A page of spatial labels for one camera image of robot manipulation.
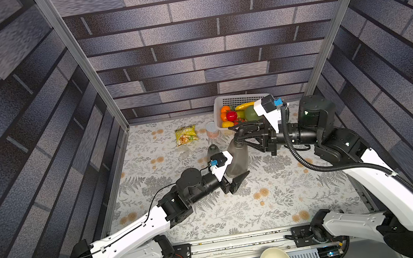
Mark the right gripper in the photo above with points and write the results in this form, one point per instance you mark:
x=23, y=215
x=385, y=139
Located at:
x=269, y=140

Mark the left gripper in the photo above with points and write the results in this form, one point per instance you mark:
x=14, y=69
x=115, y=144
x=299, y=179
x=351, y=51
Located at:
x=234, y=186

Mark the grey translucent spray bottle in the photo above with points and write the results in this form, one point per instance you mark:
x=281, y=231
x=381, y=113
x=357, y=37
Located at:
x=240, y=162
x=212, y=150

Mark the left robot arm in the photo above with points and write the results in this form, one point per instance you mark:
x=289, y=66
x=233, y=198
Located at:
x=145, y=238

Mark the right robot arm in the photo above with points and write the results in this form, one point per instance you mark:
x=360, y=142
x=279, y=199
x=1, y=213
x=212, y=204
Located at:
x=317, y=144

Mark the green round fruit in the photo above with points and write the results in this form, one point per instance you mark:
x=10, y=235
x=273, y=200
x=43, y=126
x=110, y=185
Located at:
x=250, y=114

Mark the yellow lemon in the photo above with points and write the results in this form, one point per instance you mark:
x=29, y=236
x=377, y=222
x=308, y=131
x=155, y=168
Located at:
x=227, y=124

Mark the red apple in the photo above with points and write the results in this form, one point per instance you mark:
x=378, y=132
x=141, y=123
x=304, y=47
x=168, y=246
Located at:
x=232, y=116

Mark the yellow banana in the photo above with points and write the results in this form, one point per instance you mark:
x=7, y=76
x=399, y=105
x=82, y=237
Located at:
x=244, y=106

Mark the tin can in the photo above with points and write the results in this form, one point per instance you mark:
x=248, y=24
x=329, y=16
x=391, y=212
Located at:
x=212, y=130

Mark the white plastic basket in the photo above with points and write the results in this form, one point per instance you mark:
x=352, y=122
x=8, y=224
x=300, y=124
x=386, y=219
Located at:
x=232, y=101

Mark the yellow snack bag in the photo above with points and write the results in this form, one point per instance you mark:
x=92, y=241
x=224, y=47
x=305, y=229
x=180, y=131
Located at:
x=185, y=135

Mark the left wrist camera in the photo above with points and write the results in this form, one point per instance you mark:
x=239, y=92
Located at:
x=219, y=164

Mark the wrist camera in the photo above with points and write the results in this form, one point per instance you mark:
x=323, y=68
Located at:
x=269, y=108
x=219, y=164

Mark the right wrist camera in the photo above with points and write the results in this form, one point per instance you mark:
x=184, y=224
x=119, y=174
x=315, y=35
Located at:
x=269, y=108

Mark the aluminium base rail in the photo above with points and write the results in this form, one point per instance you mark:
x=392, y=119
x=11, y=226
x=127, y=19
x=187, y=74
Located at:
x=306, y=241

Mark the right aluminium frame post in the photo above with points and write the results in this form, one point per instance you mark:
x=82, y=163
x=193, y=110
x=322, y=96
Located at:
x=326, y=46

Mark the aluminium frame post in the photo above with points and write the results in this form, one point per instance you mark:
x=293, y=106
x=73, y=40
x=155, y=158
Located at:
x=326, y=46
x=62, y=30

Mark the left aluminium frame post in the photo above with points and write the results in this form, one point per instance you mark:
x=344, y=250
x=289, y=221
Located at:
x=62, y=30

